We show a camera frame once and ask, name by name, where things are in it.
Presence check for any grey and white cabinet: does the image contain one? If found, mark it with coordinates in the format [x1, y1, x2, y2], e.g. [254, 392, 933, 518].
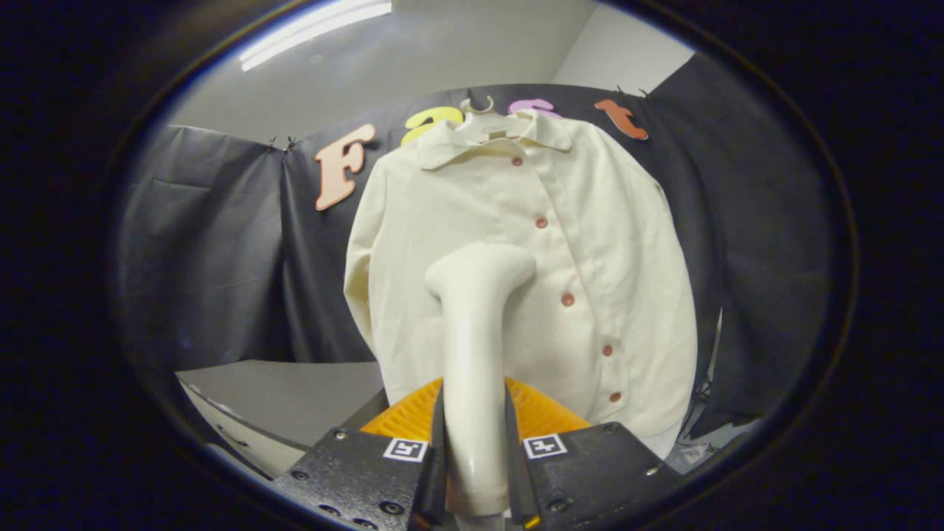
[176, 359, 392, 480]

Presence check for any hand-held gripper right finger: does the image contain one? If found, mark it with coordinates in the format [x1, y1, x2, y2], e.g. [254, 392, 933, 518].
[504, 378, 683, 531]

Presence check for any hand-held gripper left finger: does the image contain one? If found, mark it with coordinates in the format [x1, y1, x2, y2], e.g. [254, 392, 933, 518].
[273, 378, 448, 531]

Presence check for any black backdrop cloth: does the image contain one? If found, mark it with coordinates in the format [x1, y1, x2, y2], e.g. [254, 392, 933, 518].
[118, 53, 834, 443]

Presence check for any cream button-up shirt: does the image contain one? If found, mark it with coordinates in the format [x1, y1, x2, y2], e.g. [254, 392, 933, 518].
[343, 111, 699, 459]

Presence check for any white clothes hanger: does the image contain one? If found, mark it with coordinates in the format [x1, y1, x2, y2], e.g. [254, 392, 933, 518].
[459, 96, 532, 142]

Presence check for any ceiling light panel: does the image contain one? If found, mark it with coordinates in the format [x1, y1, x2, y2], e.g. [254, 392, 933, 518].
[237, 0, 393, 72]

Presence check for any thin metal stand pole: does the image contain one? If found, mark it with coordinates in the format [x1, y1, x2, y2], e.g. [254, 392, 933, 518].
[693, 306, 725, 414]

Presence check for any white garment steamer with hose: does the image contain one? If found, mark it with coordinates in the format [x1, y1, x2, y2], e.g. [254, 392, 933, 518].
[424, 243, 538, 531]

